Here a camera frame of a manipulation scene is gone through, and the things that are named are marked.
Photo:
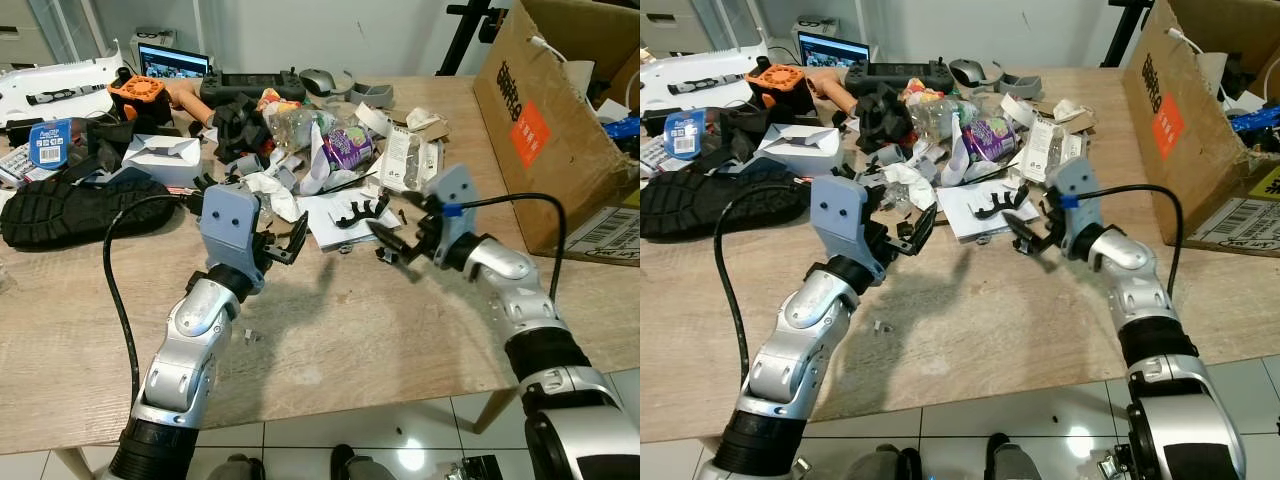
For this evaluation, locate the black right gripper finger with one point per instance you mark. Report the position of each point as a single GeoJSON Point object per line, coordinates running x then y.
{"type": "Point", "coordinates": [390, 236]}
{"type": "Point", "coordinates": [1036, 246]}
{"type": "Point", "coordinates": [398, 256]}
{"type": "Point", "coordinates": [1022, 228]}

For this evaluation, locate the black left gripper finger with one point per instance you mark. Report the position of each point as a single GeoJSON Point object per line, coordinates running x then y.
{"type": "Point", "coordinates": [906, 234]}
{"type": "Point", "coordinates": [280, 258]}
{"type": "Point", "coordinates": [927, 222]}
{"type": "Point", "coordinates": [299, 232]}

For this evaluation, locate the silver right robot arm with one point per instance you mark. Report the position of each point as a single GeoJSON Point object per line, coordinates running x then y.
{"type": "Point", "coordinates": [1165, 350]}
{"type": "Point", "coordinates": [545, 345]}

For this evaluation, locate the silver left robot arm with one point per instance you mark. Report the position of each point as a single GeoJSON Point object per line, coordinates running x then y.
{"type": "Point", "coordinates": [805, 320]}
{"type": "Point", "coordinates": [190, 330]}

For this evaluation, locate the black curved plastic part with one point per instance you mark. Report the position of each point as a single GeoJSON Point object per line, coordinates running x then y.
{"type": "Point", "coordinates": [360, 210]}
{"type": "Point", "coordinates": [995, 203]}

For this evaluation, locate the white paper sheet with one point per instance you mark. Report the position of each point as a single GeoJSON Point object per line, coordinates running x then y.
{"type": "Point", "coordinates": [345, 235]}
{"type": "Point", "coordinates": [965, 222]}

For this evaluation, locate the crumpled white tissue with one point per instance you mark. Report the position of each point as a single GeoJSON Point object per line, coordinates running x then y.
{"type": "Point", "coordinates": [268, 190]}
{"type": "Point", "coordinates": [908, 185]}

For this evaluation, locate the white printed carton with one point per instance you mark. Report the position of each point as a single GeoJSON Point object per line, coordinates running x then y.
{"type": "Point", "coordinates": [1050, 150]}
{"type": "Point", "coordinates": [408, 158]}

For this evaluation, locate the clear bottle with purple label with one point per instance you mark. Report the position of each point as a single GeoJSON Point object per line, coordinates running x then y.
{"type": "Point", "coordinates": [345, 148]}
{"type": "Point", "coordinates": [990, 135]}

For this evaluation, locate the small white cardboard box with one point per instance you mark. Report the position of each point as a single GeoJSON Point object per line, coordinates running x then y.
{"type": "Point", "coordinates": [800, 148]}
{"type": "Point", "coordinates": [160, 155]}

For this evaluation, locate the black handheld remote controller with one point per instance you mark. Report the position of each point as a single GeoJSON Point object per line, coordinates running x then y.
{"type": "Point", "coordinates": [898, 74]}
{"type": "Point", "coordinates": [250, 85]}

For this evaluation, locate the grey computer mouse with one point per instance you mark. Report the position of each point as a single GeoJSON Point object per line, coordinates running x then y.
{"type": "Point", "coordinates": [968, 70]}
{"type": "Point", "coordinates": [318, 80]}

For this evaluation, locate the skin-coloured tube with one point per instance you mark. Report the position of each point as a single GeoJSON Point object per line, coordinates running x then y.
{"type": "Point", "coordinates": [830, 88]}
{"type": "Point", "coordinates": [190, 102]}

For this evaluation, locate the large brown cardboard box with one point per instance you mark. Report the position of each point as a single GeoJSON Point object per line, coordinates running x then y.
{"type": "Point", "coordinates": [1180, 120]}
{"type": "Point", "coordinates": [545, 120]}

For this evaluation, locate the flat carton with barcode label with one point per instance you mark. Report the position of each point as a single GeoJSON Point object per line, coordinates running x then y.
{"type": "Point", "coordinates": [1240, 225]}
{"type": "Point", "coordinates": [605, 238]}

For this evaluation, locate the black rubber-soled shoe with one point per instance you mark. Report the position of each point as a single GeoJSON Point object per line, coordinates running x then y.
{"type": "Point", "coordinates": [700, 205]}
{"type": "Point", "coordinates": [70, 210]}

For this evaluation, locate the orange and black fan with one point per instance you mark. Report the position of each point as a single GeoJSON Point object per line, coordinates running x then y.
{"type": "Point", "coordinates": [775, 82]}
{"type": "Point", "coordinates": [138, 95]}

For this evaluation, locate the small laptop with lit screen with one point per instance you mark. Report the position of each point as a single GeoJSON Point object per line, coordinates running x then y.
{"type": "Point", "coordinates": [832, 50]}
{"type": "Point", "coordinates": [172, 62]}

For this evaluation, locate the black tripod stand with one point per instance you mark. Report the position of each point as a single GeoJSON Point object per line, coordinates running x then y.
{"type": "Point", "coordinates": [1128, 30]}
{"type": "Point", "coordinates": [468, 35]}

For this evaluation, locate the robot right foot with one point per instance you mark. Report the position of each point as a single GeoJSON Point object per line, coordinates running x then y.
{"type": "Point", "coordinates": [360, 466]}
{"type": "Point", "coordinates": [1012, 460]}

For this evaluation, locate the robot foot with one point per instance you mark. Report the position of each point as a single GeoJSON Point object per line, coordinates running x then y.
{"type": "Point", "coordinates": [890, 464]}
{"type": "Point", "coordinates": [360, 466]}
{"type": "Point", "coordinates": [1012, 460]}
{"type": "Point", "coordinates": [235, 468]}

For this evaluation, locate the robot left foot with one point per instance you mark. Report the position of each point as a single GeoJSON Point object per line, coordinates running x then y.
{"type": "Point", "coordinates": [890, 464]}
{"type": "Point", "coordinates": [235, 468]}

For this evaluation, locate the blue labelled round package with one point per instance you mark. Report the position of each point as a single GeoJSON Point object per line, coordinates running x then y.
{"type": "Point", "coordinates": [50, 140]}
{"type": "Point", "coordinates": [686, 132]}

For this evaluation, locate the blue plastic item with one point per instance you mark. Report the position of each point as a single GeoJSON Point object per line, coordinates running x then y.
{"type": "Point", "coordinates": [622, 128]}
{"type": "Point", "coordinates": [1258, 118]}

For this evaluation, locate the small black metal device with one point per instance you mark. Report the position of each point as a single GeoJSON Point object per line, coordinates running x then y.
{"type": "Point", "coordinates": [1118, 466]}
{"type": "Point", "coordinates": [475, 468]}

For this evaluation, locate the white keyboard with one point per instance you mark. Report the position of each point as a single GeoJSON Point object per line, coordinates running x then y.
{"type": "Point", "coordinates": [652, 152]}
{"type": "Point", "coordinates": [14, 165]}

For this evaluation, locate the white plastic device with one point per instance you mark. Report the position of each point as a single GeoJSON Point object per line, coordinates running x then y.
{"type": "Point", "coordinates": [60, 88]}
{"type": "Point", "coordinates": [700, 78]}

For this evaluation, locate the grey drawer cabinet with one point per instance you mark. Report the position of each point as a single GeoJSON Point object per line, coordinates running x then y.
{"type": "Point", "coordinates": [25, 30]}
{"type": "Point", "coordinates": [668, 25]}

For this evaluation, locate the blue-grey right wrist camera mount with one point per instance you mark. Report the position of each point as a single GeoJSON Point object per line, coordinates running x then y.
{"type": "Point", "coordinates": [1080, 195]}
{"type": "Point", "coordinates": [452, 205]}

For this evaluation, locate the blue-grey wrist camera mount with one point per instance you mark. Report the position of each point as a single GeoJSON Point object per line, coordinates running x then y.
{"type": "Point", "coordinates": [452, 205]}
{"type": "Point", "coordinates": [1080, 195]}
{"type": "Point", "coordinates": [230, 222]}
{"type": "Point", "coordinates": [838, 215]}

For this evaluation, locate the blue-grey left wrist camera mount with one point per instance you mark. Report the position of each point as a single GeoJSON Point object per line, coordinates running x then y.
{"type": "Point", "coordinates": [838, 215]}
{"type": "Point", "coordinates": [230, 222]}

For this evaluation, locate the black printed plastic bracket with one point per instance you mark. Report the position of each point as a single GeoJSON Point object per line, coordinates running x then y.
{"type": "Point", "coordinates": [238, 120]}
{"type": "Point", "coordinates": [880, 115]}

